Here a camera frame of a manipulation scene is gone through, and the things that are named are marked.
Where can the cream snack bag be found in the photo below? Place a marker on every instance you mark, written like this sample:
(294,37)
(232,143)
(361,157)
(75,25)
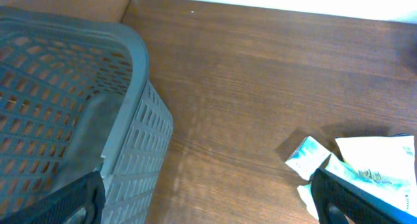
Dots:
(381,158)

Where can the small teal tissue pack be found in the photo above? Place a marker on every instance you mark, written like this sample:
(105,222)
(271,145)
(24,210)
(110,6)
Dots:
(307,157)

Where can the grey plastic mesh basket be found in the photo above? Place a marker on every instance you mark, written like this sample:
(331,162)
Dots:
(76,98)

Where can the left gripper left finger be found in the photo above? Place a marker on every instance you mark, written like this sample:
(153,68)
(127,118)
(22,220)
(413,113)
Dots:
(86,193)

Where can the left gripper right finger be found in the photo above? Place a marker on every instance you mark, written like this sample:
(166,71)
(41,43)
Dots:
(338,201)

